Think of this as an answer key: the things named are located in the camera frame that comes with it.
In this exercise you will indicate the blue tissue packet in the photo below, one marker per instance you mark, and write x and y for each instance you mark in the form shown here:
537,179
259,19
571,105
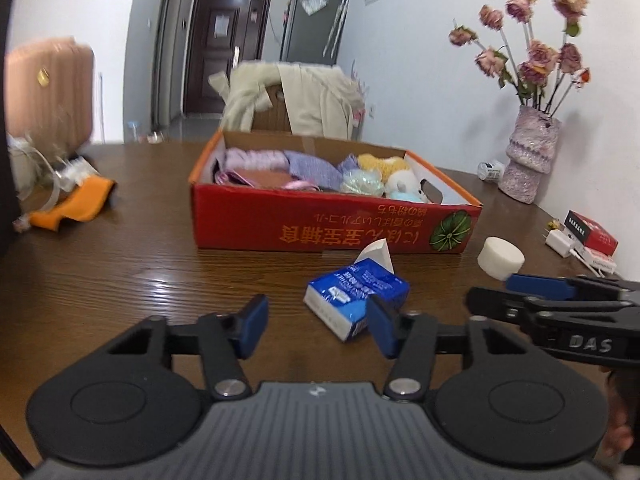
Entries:
350,285

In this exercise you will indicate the pink cloth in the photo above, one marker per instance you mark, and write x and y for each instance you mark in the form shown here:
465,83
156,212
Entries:
230,176

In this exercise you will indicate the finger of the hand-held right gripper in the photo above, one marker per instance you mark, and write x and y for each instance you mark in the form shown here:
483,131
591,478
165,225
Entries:
500,305
542,286

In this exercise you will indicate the orange cloth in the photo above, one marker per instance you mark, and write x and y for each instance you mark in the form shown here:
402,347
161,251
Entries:
80,200

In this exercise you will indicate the purple cloth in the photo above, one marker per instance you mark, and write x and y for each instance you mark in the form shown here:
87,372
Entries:
312,167

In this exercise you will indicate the brown chair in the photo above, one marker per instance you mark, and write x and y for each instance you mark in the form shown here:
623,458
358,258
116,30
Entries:
272,112

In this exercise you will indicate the striped hanging ribbon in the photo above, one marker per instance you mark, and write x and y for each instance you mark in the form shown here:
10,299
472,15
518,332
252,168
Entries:
337,25

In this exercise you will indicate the small white bottle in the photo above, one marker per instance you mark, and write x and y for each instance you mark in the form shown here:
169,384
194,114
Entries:
491,170

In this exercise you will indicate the red cardboard box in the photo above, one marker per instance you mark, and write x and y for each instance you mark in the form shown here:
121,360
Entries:
300,225

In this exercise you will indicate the pink suitcase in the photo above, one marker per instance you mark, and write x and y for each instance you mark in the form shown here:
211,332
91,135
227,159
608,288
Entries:
50,90

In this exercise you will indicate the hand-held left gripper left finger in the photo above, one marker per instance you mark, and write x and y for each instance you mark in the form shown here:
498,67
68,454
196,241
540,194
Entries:
252,325

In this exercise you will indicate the pink towel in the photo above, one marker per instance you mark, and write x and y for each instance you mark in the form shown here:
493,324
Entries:
255,158

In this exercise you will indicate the grey fridge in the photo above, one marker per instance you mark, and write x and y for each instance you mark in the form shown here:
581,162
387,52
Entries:
305,35

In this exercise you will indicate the white soft cylinder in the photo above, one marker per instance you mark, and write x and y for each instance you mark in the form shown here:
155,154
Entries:
500,257

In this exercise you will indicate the bouquet of dried pink roses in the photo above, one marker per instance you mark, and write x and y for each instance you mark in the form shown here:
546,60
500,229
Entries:
540,60

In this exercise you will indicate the crinkled plastic bags bundle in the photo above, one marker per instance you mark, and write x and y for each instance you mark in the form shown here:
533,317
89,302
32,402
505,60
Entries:
361,92

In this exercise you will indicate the dark brown door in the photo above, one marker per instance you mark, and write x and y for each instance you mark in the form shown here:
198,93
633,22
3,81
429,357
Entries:
210,75

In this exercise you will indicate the white charger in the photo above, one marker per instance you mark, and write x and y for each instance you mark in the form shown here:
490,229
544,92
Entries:
562,244

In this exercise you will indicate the beige jacket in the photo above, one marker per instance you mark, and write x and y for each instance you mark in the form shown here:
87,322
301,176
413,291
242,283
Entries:
310,100

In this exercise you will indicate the shiny pale bundle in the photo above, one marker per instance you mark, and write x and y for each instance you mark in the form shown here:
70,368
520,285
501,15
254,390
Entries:
360,182

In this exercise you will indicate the pink textured vase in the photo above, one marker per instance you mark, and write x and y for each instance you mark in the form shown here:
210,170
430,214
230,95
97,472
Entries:
530,155

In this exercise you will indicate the person's right hand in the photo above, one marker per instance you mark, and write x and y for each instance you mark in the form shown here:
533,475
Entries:
619,425

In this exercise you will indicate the dark door frame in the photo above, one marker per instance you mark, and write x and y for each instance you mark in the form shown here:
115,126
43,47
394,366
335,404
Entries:
165,50

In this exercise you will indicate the yellow and white plush toy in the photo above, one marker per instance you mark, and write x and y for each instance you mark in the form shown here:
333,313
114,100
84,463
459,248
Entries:
400,177

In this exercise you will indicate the paper sheet on fridge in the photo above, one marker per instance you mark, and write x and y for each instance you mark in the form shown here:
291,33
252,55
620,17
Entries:
313,2

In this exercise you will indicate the flat white box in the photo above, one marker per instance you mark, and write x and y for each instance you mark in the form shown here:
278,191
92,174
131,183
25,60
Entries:
600,259

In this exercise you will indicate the clear plastic bag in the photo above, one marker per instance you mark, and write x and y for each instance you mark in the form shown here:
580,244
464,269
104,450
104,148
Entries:
30,162

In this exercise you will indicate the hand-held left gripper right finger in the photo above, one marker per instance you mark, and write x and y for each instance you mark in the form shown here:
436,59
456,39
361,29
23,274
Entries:
382,330

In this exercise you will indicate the white paper notice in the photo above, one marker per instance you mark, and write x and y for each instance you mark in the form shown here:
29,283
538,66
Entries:
222,26

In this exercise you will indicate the light blue plush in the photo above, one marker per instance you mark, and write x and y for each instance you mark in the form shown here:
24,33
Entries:
402,195

